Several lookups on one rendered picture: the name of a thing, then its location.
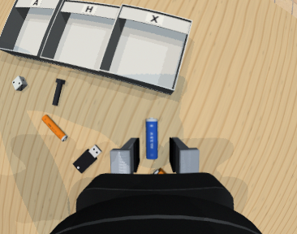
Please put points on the black bolt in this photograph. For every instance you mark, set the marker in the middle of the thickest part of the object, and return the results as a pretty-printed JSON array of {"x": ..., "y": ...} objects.
[{"x": 58, "y": 91}]

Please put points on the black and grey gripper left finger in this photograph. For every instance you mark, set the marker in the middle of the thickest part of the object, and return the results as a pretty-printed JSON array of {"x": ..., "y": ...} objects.
[{"x": 127, "y": 159}]

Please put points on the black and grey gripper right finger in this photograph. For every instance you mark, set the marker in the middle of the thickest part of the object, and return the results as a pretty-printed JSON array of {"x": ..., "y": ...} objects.
[{"x": 186, "y": 160}]

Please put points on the white three-compartment bin rack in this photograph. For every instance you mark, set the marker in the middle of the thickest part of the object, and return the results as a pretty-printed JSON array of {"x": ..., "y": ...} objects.
[{"x": 142, "y": 43}]

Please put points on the white die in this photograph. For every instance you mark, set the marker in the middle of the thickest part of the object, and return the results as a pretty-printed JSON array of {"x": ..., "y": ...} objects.
[{"x": 19, "y": 83}]

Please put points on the blue aa battery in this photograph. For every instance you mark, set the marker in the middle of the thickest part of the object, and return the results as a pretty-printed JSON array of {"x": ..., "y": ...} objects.
[{"x": 151, "y": 138}]

